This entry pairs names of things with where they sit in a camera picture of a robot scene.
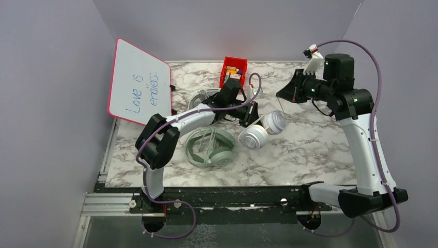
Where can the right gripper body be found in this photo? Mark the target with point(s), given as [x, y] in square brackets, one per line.
[308, 86]

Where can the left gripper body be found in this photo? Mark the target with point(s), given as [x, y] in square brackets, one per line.
[246, 120]

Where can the white headphones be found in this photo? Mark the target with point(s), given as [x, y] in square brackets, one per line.
[256, 135]

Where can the green headphones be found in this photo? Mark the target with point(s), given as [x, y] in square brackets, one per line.
[209, 147]

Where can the grey white gaming headset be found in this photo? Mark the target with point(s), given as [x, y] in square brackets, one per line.
[200, 96]

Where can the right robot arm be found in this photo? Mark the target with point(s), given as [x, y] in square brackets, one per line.
[331, 79]

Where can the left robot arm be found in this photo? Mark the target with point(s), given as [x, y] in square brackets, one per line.
[157, 142]

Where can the white green glue stick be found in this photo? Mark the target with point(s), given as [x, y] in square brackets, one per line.
[226, 77]

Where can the red plastic bin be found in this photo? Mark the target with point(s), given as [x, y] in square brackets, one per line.
[239, 63]

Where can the pink framed whiteboard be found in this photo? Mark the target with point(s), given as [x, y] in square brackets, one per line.
[140, 85]

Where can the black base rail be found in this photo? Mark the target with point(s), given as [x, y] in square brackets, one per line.
[213, 205]

